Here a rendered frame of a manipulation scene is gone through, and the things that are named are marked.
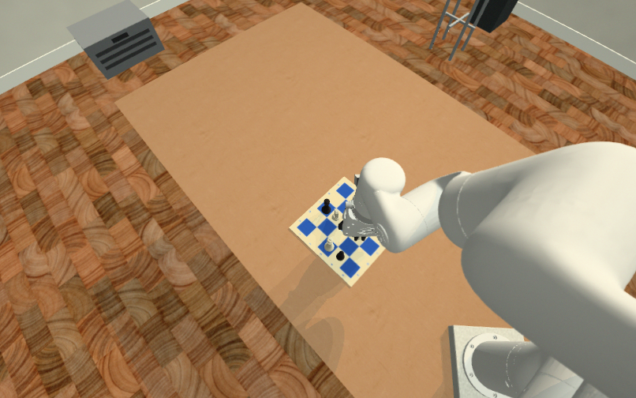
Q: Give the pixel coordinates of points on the blue and cream chessboard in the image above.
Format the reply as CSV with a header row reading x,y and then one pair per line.
x,y
315,227

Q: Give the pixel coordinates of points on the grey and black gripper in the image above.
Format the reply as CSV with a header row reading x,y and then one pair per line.
x,y
353,227

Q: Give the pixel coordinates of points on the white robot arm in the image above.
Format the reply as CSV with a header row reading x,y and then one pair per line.
x,y
552,259

